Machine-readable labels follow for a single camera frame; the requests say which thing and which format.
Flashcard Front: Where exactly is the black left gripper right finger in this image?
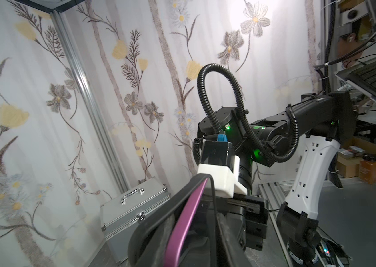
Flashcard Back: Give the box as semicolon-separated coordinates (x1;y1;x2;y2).
216;213;251;267

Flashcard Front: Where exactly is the cardboard box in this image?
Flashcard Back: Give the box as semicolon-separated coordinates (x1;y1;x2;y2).
337;137;376;178

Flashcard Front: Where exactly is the black phone case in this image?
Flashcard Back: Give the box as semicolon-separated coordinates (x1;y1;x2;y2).
128;174;216;267

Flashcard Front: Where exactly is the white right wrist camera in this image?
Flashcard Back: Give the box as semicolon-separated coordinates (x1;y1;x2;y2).
198;140;248;199

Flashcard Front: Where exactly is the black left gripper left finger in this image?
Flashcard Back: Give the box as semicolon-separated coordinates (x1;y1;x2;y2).
142;214;176;267

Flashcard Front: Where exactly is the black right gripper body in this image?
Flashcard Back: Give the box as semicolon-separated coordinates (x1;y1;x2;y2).
216;195;269;251

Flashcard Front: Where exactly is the silver aluminium case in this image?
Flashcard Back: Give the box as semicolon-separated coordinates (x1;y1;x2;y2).
100;179;170;265

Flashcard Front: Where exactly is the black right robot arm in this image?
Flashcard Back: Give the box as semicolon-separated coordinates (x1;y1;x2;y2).
192;63;356;267

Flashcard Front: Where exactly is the amber glass jar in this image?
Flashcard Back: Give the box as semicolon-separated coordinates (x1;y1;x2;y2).
359;153;376;184

